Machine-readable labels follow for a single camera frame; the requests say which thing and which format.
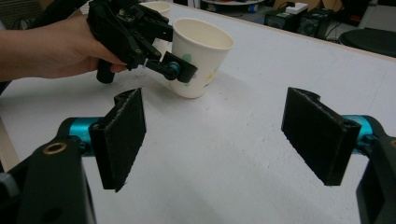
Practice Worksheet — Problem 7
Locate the grey board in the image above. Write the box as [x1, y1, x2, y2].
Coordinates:
[358, 4, 396, 32]

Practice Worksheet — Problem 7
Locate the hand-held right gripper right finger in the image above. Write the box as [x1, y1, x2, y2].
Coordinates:
[280, 86, 375, 187]

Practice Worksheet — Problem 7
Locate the white power strip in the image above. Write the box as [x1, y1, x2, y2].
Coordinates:
[285, 2, 309, 15]

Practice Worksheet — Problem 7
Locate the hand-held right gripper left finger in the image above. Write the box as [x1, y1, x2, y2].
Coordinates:
[66, 87, 148, 193]

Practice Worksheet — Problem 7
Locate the black equipment box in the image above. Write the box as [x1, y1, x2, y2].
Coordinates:
[263, 10, 301, 33]
[296, 7, 336, 40]

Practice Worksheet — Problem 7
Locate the black round stool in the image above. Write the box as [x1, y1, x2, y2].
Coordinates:
[338, 27, 396, 59]

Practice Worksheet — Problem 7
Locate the white printed paper cup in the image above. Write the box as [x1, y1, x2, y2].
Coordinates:
[140, 1, 173, 59]
[169, 17, 235, 100]

